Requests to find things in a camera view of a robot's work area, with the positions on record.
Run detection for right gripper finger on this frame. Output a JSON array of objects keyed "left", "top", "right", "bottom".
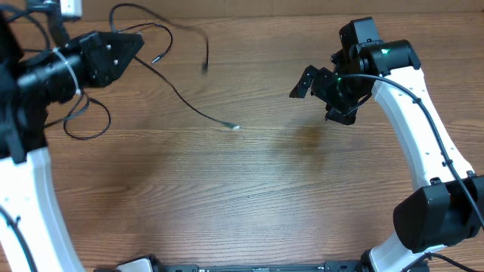
[
  {"left": 325, "top": 108, "right": 356, "bottom": 125},
  {"left": 289, "top": 65, "right": 318, "bottom": 98}
]

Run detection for thin black cable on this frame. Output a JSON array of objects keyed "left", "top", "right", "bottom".
[{"left": 43, "top": 90, "right": 113, "bottom": 141}]

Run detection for black USB cable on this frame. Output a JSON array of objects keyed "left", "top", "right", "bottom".
[{"left": 108, "top": 2, "right": 242, "bottom": 131}]

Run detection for black cable silver plugs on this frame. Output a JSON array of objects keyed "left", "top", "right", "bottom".
[{"left": 116, "top": 22, "right": 174, "bottom": 64}]

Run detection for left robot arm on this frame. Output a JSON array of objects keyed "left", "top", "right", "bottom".
[{"left": 1, "top": 17, "right": 144, "bottom": 271}]

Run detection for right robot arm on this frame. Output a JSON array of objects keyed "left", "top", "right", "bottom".
[{"left": 290, "top": 17, "right": 483, "bottom": 271}]

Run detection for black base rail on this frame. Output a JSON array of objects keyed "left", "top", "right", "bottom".
[{"left": 94, "top": 255, "right": 371, "bottom": 272}]

